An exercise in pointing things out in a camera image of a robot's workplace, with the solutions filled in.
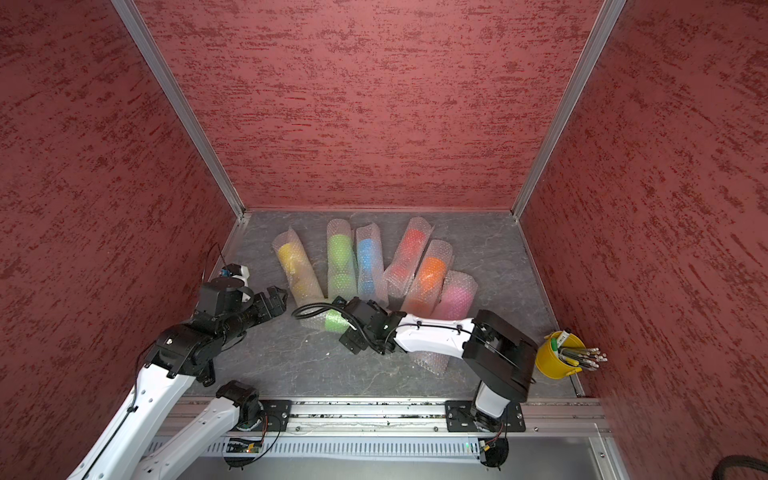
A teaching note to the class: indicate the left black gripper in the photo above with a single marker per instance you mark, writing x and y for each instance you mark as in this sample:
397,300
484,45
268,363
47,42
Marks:
260,300

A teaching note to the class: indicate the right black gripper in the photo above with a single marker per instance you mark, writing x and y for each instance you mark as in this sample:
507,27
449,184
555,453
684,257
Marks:
354,341

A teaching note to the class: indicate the yellow glass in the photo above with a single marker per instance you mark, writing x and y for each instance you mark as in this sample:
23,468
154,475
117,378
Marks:
302,280

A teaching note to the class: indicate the bright green wine glass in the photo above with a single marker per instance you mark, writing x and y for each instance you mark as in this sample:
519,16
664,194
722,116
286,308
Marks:
335,322

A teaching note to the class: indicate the clear bubble wrap sheet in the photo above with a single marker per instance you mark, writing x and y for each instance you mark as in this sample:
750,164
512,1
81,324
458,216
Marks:
312,314

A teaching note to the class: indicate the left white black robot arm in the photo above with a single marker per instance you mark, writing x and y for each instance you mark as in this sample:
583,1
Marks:
182,355

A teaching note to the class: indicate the green glass in bubble wrap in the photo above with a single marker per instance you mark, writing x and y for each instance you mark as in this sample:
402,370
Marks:
342,278

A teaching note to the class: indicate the orange glass in bubble wrap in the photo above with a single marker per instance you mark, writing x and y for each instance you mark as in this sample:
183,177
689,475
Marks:
426,287

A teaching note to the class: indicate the blue glass in bubble wrap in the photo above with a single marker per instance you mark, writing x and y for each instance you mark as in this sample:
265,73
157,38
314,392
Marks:
371,284

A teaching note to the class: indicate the pink glass in bubble wrap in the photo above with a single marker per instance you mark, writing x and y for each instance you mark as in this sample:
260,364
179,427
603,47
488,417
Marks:
453,303

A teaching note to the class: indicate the red glass in bubble wrap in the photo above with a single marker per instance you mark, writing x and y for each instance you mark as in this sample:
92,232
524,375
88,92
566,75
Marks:
401,271

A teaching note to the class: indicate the yellow pen cup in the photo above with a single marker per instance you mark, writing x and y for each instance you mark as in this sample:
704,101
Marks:
548,361

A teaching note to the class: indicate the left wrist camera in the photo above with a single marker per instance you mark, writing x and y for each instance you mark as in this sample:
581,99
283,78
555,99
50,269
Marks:
237,271

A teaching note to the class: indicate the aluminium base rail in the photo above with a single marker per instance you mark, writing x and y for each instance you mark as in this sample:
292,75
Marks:
393,429

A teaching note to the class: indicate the left aluminium corner post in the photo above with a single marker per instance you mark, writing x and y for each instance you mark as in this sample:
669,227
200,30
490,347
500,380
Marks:
131,18

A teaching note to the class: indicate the aluminium corner post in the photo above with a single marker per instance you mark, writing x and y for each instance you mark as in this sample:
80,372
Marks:
604,24
131,18

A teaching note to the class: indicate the right aluminium corner post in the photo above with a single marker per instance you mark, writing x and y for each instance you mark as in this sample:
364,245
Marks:
604,24

